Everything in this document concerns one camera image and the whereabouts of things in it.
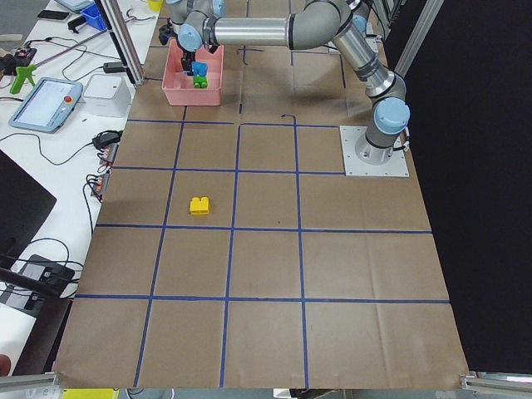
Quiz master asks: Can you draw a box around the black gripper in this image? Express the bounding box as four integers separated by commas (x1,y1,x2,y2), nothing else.
158,24,175,45
180,47,196,76

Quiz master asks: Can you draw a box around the blue toy block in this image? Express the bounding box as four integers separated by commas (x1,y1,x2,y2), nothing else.
192,62,208,77

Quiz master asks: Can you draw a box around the green toy block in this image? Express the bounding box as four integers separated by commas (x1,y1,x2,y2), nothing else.
193,75,209,89

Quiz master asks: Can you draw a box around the yellow toy block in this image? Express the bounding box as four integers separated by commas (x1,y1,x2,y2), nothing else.
189,196,210,215

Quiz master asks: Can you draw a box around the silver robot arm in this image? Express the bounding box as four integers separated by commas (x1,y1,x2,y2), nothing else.
168,1,411,152
159,0,226,52

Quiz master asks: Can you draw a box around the pink plastic box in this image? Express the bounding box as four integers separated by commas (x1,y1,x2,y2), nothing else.
160,38,226,107

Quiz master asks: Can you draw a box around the white square box device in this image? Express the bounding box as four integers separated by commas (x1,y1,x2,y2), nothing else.
83,74,131,117

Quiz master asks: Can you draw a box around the black power adapter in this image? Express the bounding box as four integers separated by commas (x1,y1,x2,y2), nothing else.
102,62,125,74

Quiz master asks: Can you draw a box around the blue plastic bin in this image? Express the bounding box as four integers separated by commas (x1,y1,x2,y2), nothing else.
81,3,109,31

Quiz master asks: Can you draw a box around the teach pendant tablet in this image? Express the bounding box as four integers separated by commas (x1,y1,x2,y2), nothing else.
8,77,83,133

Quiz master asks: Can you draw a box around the green plastic tool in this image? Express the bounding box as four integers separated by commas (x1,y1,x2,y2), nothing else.
10,64,37,94

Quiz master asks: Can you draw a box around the aluminium frame post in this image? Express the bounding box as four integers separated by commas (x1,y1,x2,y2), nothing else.
95,0,145,86

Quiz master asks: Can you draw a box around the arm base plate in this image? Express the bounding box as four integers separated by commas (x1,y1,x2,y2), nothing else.
339,126,410,178

